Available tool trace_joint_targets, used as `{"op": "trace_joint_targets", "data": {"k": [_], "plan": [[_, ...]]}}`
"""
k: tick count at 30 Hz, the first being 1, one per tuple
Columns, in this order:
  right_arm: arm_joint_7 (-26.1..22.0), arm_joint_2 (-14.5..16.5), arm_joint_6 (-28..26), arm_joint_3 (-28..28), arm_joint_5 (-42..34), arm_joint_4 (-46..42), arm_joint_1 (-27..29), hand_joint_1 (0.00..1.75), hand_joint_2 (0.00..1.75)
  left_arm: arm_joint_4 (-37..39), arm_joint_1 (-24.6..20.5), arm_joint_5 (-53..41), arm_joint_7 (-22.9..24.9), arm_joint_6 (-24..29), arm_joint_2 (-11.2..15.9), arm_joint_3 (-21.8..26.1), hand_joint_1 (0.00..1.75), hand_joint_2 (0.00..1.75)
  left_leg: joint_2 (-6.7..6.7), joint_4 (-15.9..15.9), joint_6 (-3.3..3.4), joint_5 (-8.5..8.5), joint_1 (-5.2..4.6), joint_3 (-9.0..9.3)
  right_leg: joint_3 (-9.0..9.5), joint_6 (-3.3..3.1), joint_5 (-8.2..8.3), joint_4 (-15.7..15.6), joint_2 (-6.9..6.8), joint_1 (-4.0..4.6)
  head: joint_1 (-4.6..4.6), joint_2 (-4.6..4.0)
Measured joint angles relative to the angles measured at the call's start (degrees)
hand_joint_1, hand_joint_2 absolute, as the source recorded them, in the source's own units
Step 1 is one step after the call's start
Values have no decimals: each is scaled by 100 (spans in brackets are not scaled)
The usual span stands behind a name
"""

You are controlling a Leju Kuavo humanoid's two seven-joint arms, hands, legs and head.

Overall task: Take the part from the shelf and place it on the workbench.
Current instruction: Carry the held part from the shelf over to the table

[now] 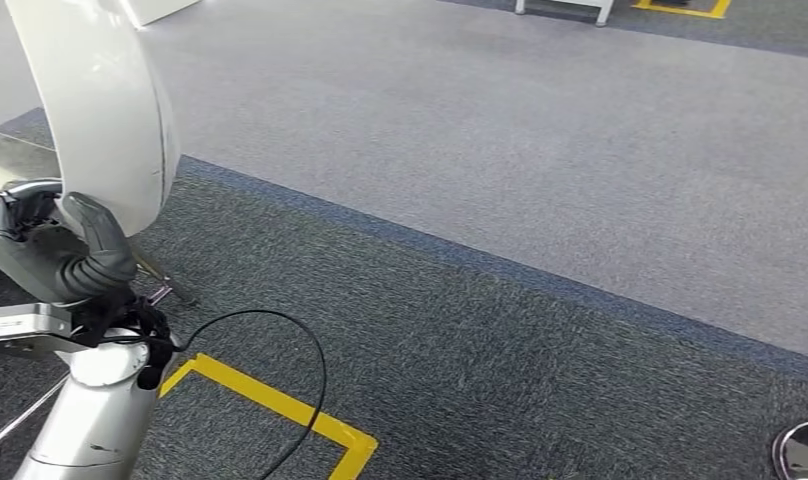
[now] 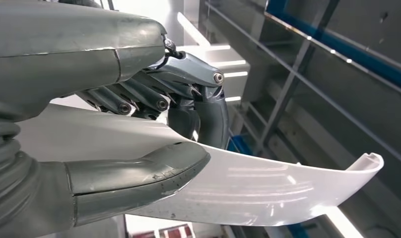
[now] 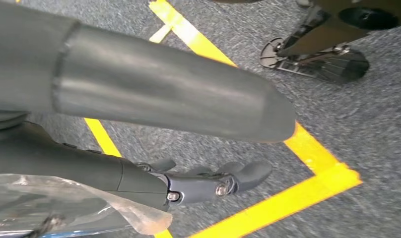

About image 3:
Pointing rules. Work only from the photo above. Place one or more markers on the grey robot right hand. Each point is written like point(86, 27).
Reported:
point(154, 88)

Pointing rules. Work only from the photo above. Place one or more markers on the clear plastic cover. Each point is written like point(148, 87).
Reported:
point(88, 210)

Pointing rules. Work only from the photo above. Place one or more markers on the yellow floor tape square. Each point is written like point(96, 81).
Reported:
point(325, 179)

